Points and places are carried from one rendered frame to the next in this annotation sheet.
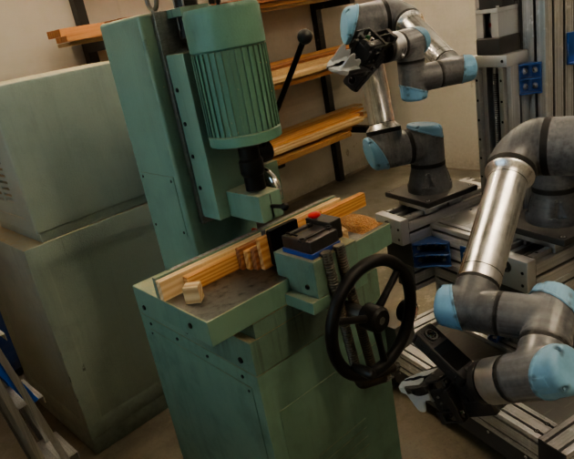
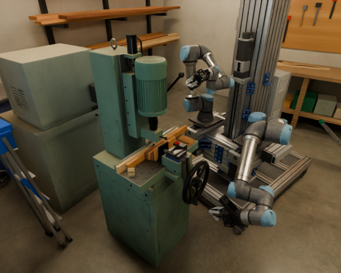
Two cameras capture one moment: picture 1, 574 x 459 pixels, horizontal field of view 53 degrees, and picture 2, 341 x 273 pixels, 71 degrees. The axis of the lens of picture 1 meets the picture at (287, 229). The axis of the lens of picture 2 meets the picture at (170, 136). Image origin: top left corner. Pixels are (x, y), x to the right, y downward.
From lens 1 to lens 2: 0.46 m
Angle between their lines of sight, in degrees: 17
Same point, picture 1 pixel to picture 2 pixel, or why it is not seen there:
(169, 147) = (118, 108)
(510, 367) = (254, 215)
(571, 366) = (273, 218)
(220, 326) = (144, 187)
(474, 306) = (242, 192)
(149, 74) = (114, 79)
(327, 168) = not seen: hidden behind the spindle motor
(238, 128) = (153, 110)
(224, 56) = (152, 82)
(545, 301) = (265, 193)
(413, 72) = (212, 84)
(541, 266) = not seen: hidden behind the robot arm
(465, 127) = not seen: hidden behind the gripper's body
